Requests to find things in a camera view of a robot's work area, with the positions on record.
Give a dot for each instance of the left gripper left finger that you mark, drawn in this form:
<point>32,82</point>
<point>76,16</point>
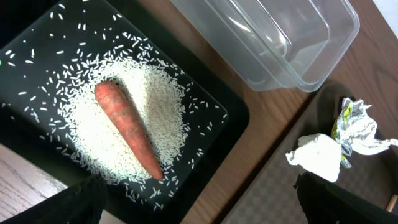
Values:
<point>82,203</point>

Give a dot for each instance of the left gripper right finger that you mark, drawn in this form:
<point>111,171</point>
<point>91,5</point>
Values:
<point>324,202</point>

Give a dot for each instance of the white tissue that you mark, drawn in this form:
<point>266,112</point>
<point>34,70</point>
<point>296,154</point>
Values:
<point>362,131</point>
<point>319,154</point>

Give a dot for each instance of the wooden chopstick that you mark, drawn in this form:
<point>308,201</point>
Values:
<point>392,203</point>

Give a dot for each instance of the foil wrapper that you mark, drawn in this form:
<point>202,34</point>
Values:
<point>338,132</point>

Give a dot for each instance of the orange carrot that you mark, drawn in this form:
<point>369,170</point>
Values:
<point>127,121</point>

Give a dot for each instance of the white rice pile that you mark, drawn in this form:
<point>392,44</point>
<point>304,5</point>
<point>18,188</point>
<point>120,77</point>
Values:
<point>151,86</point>

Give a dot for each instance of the black waste tray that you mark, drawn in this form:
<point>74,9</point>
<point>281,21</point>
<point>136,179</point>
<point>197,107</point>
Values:
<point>39,37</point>

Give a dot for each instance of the dark brown serving tray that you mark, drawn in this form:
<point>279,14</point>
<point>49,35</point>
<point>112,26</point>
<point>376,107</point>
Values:
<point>271,197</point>

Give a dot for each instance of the crumpled white tissue top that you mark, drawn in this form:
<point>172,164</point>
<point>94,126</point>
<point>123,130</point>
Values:
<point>362,131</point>

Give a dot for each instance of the clear plastic bin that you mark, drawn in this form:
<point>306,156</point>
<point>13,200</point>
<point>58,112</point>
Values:
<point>274,44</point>

